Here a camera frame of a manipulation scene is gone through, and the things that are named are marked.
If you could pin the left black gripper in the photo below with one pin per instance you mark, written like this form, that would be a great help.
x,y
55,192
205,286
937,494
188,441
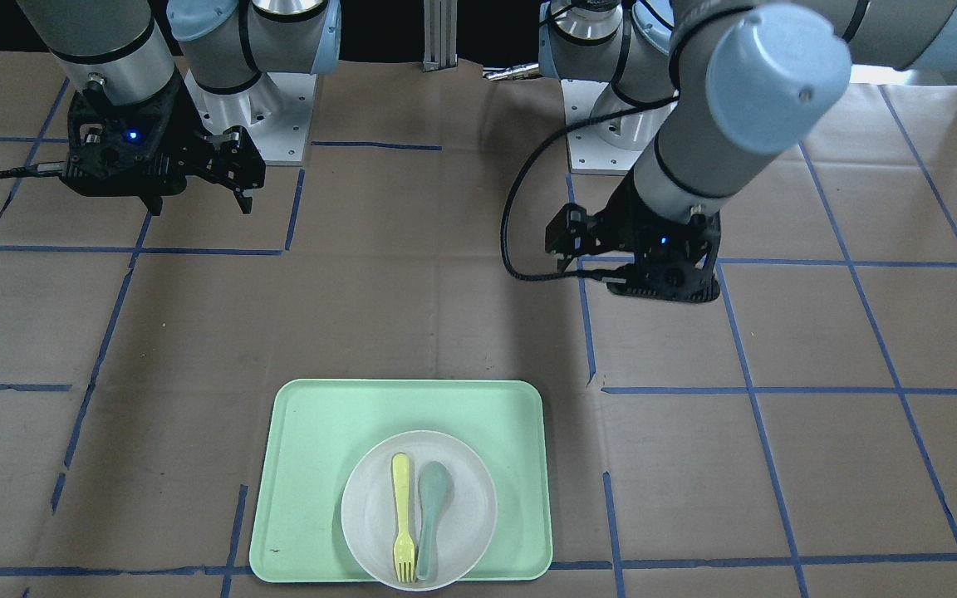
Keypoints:
x,y
618,221

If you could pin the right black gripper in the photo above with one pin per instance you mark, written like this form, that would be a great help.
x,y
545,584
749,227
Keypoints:
x,y
182,131

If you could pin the teal plastic spoon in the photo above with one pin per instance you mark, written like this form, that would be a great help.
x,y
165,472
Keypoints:
x,y
435,486

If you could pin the white round plate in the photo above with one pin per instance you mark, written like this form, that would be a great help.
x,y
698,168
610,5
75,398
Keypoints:
x,y
467,524

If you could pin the yellow plastic fork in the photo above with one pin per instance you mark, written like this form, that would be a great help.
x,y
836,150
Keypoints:
x,y
403,550

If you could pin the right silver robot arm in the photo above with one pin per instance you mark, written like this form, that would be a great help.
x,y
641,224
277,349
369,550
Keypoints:
x,y
228,45

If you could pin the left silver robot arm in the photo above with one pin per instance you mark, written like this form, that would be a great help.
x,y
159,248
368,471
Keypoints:
x,y
743,82

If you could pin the light green tray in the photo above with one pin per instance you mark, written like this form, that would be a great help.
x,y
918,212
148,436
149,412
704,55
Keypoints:
x,y
321,429

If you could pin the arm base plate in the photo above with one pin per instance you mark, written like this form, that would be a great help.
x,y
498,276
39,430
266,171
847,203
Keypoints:
x,y
611,147
276,111

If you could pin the aluminium frame post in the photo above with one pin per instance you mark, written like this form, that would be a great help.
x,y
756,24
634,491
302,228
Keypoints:
x,y
440,33

